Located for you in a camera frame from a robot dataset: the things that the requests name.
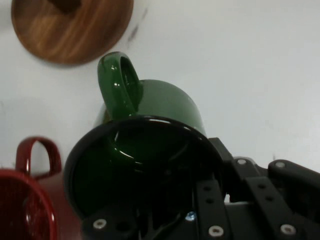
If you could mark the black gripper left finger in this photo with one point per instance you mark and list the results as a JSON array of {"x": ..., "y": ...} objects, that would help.
[{"x": 210, "y": 212}]

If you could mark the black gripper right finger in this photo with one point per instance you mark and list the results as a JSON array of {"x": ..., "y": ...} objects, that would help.
[{"x": 270, "y": 200}]

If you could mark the green enamel mug white print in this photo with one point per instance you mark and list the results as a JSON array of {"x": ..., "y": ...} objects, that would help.
[{"x": 162, "y": 100}]

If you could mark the red enamel mug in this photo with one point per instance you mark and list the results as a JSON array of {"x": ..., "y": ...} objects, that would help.
[{"x": 22, "y": 200}]

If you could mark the dark wooden mug tree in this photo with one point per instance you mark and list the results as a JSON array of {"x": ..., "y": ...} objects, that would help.
[{"x": 70, "y": 35}]

